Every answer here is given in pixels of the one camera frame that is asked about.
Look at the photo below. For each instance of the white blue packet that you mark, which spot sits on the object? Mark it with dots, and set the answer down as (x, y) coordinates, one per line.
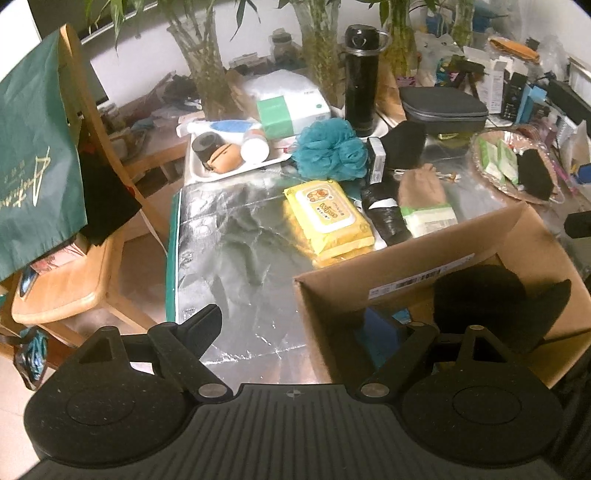
(221, 126)

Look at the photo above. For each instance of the black tape roll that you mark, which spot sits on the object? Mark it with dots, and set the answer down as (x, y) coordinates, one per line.
(203, 145)

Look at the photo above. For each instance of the tan coin pouch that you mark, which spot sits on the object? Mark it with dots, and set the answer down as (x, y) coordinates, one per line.
(226, 159)

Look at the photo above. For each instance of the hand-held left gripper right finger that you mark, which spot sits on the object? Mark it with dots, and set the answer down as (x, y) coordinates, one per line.
(406, 344)

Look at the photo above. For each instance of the blue carton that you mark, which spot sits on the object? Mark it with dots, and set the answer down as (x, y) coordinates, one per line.
(533, 104)

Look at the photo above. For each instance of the brown cardboard box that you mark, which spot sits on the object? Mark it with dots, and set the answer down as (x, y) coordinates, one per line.
(332, 314)

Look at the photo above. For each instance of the black trash bags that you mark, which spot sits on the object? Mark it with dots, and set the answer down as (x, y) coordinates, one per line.
(388, 221)

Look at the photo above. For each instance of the white bottle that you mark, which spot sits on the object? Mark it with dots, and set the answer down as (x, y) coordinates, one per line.
(255, 147)

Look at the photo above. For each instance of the grey zip case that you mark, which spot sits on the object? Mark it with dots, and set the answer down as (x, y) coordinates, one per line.
(438, 108)

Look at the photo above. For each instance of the teal bath loofah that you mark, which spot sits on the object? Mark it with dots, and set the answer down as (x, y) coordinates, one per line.
(332, 147)

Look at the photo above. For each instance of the large white green tissue pack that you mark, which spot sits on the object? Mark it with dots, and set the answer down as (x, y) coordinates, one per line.
(295, 99)

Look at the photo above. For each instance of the black mask with white loops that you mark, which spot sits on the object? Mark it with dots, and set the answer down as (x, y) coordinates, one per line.
(535, 175)

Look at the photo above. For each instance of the round glass dish with packets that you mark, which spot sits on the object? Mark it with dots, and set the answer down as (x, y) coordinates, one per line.
(487, 184)

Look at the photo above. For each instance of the teal mesh bag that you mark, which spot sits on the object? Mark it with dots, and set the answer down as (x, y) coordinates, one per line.
(32, 360)

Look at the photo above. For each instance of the wooden chair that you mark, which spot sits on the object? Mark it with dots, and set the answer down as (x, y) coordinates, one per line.
(69, 286)

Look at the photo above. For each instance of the white tray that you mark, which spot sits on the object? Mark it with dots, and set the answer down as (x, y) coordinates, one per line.
(258, 167)

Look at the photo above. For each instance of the wooden side table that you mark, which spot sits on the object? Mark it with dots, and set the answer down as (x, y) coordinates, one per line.
(152, 147)

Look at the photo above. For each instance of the black thermos bottle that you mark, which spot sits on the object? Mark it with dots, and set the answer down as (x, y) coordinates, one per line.
(362, 83)

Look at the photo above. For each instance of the black knit cloth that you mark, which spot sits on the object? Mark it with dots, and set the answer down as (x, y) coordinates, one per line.
(480, 295)

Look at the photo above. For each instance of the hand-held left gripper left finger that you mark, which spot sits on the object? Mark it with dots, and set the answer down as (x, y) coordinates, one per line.
(210, 318)

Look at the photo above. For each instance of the silver foil mat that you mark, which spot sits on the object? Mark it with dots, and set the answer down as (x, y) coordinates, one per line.
(231, 258)

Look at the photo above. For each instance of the orange yellow packet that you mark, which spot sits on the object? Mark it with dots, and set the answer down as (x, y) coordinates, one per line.
(515, 50)

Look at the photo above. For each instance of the brown paper bag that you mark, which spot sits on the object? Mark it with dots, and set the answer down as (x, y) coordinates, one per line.
(390, 97)

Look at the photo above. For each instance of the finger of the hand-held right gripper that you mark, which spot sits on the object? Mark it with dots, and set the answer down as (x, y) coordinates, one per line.
(577, 225)

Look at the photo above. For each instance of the yellow wet wipes pack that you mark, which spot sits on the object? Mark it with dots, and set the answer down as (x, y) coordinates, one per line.
(344, 257)
(323, 212)

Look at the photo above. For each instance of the black bag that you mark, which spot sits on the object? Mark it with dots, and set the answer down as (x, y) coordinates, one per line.
(106, 198)

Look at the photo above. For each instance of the glass vase with bamboo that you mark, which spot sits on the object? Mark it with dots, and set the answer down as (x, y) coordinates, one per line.
(461, 23)
(321, 50)
(205, 69)
(401, 41)

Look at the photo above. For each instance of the printed white plastic bag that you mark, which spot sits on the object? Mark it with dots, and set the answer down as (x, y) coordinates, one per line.
(436, 55)

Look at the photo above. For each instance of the green white sachet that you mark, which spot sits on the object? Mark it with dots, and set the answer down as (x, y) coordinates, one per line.
(507, 161)
(488, 159)

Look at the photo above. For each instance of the cotton swabs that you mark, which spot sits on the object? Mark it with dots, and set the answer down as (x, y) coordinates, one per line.
(448, 176)

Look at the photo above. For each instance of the small black tripod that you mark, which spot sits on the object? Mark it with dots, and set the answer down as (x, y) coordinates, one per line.
(468, 76)

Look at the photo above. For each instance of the green paper bag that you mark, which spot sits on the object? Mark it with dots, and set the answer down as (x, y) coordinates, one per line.
(32, 161)

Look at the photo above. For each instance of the pink box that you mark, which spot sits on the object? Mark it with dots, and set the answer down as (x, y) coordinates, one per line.
(64, 258)

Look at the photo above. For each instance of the small black white carton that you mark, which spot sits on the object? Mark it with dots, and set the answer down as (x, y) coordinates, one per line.
(377, 159)

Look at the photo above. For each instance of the long black box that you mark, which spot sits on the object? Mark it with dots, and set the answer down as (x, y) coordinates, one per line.
(570, 101)

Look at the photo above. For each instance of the dark glass jar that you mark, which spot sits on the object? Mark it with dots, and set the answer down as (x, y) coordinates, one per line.
(281, 46)

